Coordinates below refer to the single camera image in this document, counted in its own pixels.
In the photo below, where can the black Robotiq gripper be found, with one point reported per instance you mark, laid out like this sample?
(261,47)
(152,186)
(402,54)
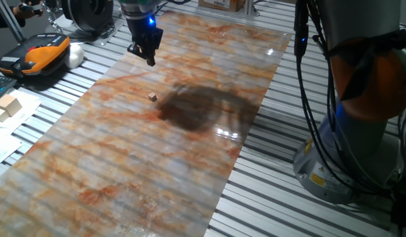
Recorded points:
(145,34)

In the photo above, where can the small wooden cube block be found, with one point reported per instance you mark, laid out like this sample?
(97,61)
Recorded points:
(152,96)

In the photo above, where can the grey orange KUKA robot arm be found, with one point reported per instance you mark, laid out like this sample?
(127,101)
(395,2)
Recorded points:
(364,82)

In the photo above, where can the large wooden block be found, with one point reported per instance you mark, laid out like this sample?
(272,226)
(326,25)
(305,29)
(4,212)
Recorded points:
(9,104)

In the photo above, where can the medium wooden block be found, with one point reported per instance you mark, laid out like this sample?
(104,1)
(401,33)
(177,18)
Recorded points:
(1,116)

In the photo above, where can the person hand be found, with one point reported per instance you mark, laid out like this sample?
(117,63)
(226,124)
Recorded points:
(23,12)

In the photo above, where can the black round drum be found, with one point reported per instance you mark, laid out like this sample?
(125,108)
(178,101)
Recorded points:
(87,13)

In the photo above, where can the white computer mouse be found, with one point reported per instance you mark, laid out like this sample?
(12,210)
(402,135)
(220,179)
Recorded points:
(74,56)

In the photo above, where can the brown cardboard box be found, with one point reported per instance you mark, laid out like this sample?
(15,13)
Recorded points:
(222,4)

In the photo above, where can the orange black teach pendant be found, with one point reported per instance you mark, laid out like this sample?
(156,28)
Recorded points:
(41,54)

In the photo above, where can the orange marble pattern mat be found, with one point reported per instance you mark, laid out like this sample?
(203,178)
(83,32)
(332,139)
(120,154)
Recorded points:
(107,164)

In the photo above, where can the black computer keyboard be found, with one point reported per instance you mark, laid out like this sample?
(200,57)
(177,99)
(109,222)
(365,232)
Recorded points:
(0,85)

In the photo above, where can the printed white paper sheet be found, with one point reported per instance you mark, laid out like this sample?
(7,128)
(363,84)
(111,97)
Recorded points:
(3,148)

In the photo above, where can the upright aluminium profile post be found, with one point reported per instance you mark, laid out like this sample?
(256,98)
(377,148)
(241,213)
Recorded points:
(250,6)

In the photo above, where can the grey metal frame leg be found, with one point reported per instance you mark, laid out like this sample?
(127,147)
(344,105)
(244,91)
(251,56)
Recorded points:
(10,21)

